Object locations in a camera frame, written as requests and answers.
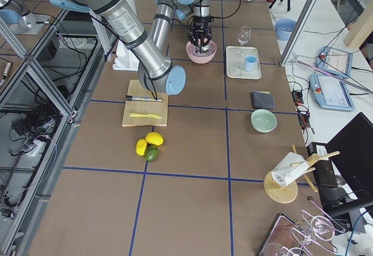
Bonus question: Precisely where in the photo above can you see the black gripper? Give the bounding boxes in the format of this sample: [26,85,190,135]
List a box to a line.
[149,91,159,101]
[186,15,214,52]

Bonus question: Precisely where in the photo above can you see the silver metal ice scoop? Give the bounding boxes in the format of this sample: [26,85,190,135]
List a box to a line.
[196,39,212,53]

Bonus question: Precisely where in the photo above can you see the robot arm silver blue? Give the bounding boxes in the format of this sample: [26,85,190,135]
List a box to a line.
[150,0,213,53]
[50,0,186,95]

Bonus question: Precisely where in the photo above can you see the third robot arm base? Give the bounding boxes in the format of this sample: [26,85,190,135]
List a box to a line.
[1,0,37,34]

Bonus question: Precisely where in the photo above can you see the blue plastic cup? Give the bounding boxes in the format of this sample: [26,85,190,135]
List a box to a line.
[244,55,257,72]

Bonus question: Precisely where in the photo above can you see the wooden cup stand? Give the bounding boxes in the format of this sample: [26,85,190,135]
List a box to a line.
[263,145,340,204]

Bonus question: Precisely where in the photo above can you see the yellow plastic knife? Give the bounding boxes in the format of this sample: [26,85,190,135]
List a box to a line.
[129,113,162,120]

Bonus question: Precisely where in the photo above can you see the pink bowl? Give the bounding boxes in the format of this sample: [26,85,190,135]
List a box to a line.
[186,40,217,64]

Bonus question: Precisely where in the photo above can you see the wooden cutting board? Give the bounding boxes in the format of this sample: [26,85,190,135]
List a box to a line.
[122,79,168,127]

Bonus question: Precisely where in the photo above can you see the cream bear tray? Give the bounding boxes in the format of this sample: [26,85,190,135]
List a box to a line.
[226,46,262,80]

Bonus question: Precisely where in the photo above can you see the yellow lemon upper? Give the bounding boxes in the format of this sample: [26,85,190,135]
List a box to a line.
[145,132,164,146]

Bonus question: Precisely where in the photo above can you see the yellow lemon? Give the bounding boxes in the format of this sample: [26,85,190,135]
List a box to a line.
[135,139,148,156]
[145,132,164,146]

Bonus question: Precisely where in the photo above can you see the clear wine glass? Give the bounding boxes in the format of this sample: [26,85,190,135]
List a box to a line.
[235,26,251,57]

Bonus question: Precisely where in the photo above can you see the yellow lemon lower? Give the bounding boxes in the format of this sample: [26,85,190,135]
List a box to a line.
[135,139,148,156]

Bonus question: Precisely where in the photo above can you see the green lime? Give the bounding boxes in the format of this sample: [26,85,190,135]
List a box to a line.
[144,145,159,162]

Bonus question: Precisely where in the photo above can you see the blue bowl on desk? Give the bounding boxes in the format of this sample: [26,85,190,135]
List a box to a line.
[275,19,297,41]

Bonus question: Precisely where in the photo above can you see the grey folded cloth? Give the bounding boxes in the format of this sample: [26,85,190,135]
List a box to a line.
[250,91,276,109]

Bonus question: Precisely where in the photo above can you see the green ceramic bowl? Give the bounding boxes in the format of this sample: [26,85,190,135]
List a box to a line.
[251,109,277,133]

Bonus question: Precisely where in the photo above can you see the teach pendant far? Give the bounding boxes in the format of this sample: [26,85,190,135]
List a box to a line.
[315,46,353,78]

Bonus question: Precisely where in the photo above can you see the teach pendant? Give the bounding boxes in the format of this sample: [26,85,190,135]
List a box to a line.
[309,73,355,111]
[315,46,353,78]

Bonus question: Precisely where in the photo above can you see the teach pendant near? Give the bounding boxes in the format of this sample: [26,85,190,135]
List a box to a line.
[309,73,355,111]

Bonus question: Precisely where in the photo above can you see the white carton on stand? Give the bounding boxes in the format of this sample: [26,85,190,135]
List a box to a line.
[271,152,308,187]

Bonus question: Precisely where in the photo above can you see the black monitor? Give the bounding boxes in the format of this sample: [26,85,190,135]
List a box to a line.
[314,112,372,217]

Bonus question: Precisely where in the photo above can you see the hanging wine glasses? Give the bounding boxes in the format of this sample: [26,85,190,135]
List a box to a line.
[258,196,346,255]

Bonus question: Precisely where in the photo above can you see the steel rod handle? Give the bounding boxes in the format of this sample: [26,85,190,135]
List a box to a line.
[126,95,163,102]

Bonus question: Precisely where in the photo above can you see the aluminium frame post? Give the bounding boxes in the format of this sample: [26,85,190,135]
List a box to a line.
[279,0,318,66]

